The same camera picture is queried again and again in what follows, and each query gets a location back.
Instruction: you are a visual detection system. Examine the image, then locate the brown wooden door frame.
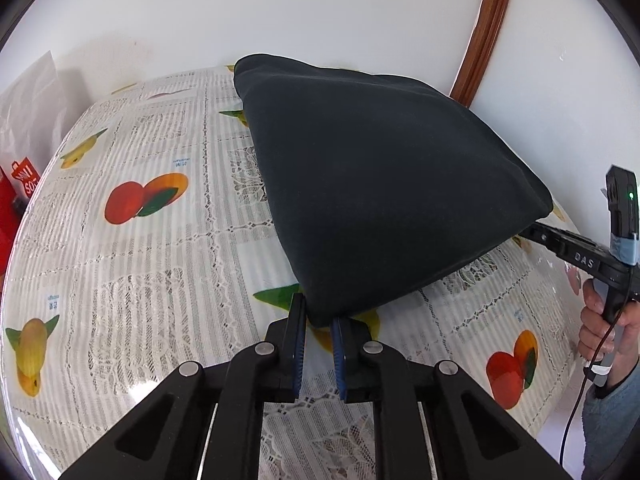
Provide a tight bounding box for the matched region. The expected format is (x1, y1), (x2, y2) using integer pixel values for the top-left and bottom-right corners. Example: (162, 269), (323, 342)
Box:
(449, 0), (510, 107)

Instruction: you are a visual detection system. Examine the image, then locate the red shopping bag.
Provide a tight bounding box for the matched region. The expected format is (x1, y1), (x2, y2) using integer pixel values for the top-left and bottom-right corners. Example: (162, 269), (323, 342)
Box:
(1, 157), (40, 276)

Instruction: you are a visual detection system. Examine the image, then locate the black t-shirt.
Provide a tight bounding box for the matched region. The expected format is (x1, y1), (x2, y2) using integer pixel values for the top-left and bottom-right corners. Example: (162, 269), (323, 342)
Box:
(234, 54), (553, 326)

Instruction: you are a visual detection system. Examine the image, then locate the person's right hand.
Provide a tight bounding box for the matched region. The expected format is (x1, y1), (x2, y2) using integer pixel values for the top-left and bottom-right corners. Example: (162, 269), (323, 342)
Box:
(578, 280), (640, 388)

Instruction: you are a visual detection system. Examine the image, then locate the fruit print tablecloth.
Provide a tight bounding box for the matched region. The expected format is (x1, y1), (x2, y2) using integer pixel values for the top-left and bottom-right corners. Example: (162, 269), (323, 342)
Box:
(1, 66), (582, 479)

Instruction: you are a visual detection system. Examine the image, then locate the white plastic bag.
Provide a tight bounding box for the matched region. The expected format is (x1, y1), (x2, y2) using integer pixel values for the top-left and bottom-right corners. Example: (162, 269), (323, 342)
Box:
(1, 52), (92, 188)

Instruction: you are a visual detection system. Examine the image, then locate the black camera module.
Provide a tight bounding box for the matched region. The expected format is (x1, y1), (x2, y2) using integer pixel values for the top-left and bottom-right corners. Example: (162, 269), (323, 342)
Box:
(605, 165), (639, 266)

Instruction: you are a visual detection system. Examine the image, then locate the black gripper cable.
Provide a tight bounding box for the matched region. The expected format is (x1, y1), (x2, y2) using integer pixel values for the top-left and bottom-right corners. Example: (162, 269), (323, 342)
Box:
(558, 303), (633, 470)

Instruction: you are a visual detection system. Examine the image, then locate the blue denim sleeve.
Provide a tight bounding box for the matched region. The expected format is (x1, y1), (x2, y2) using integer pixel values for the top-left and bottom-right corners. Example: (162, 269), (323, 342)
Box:
(582, 364), (640, 480)

